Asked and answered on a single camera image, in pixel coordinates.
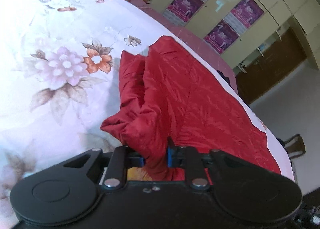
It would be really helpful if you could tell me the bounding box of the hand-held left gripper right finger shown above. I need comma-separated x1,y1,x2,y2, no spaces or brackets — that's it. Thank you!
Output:
166,137,283,190

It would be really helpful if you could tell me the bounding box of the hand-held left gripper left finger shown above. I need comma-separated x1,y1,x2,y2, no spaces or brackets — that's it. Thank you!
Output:
54,146,146,191

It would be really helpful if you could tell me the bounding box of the red quilted jacket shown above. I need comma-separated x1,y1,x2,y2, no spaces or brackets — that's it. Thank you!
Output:
100,35,282,182

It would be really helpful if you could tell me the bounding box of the dark cloth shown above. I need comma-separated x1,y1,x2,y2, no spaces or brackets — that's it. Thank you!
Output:
216,70,232,84

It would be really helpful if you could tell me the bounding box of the wooden chair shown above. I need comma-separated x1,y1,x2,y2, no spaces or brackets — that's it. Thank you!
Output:
280,134,306,159

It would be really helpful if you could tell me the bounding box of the pink bed sheet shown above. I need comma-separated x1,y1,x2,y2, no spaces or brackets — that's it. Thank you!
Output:
99,0,238,94

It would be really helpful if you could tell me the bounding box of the brown wooden door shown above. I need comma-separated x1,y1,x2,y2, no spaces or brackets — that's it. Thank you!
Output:
235,28,307,106

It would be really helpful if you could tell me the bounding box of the white floral blanket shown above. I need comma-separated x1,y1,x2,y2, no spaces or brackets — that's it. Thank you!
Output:
0,0,298,204

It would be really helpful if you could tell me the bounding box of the purple wall poster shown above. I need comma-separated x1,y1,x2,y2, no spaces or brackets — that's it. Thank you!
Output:
204,20,239,54
224,0,265,35
162,0,205,26

